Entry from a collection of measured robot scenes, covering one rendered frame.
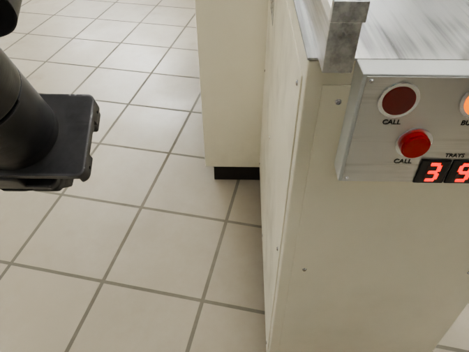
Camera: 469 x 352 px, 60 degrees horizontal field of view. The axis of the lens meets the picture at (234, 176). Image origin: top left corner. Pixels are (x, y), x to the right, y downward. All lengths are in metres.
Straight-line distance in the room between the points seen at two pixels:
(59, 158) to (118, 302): 0.95
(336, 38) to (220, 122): 0.95
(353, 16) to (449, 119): 0.16
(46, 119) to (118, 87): 1.81
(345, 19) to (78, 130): 0.23
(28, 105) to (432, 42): 0.39
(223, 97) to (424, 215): 0.80
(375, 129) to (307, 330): 0.50
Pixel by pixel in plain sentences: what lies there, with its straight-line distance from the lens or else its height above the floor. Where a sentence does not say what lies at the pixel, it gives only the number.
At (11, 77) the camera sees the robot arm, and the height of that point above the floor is 0.91.
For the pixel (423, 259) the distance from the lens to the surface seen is 0.70.
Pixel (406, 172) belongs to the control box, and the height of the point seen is 0.72.
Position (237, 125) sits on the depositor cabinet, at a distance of 1.31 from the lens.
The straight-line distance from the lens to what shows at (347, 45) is 0.39.
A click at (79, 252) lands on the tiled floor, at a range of 1.37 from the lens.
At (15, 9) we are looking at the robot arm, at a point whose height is 0.94.
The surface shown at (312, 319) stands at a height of 0.32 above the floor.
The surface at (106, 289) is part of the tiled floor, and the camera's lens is 1.26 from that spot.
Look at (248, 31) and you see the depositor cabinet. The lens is 1.16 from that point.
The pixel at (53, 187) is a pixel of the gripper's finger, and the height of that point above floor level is 0.82.
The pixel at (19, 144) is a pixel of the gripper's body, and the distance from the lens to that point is 0.29.
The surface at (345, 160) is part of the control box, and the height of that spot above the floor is 0.73.
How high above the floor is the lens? 1.03
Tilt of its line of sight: 43 degrees down
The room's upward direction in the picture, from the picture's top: straight up
